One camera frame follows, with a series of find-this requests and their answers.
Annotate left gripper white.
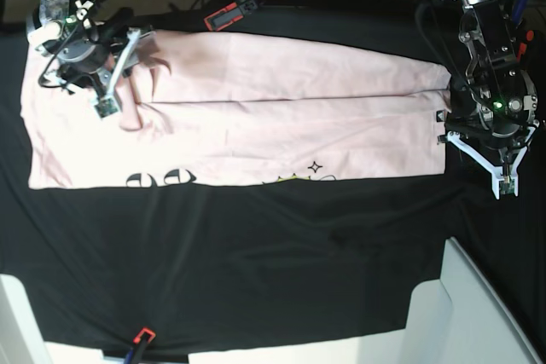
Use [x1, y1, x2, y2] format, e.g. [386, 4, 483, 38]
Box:
[443, 120, 540, 199]

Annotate white side table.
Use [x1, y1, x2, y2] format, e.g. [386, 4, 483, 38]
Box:
[1, 238, 545, 363]

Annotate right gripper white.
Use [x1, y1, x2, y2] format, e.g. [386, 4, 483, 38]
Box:
[91, 28, 154, 119]

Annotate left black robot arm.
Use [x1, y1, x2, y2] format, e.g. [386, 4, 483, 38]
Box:
[438, 0, 539, 198]

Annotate black table cloth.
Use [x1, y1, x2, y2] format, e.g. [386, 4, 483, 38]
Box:
[0, 0, 546, 359]

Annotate red clamp right edge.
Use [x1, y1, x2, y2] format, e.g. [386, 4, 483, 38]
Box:
[515, 29, 535, 62]

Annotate red black clamp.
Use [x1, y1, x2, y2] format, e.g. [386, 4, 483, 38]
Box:
[204, 0, 259, 32]

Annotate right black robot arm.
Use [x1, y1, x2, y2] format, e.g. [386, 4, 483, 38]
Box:
[26, 0, 155, 119]

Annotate pale pink T-shirt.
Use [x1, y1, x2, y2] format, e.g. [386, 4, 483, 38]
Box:
[20, 31, 450, 189]

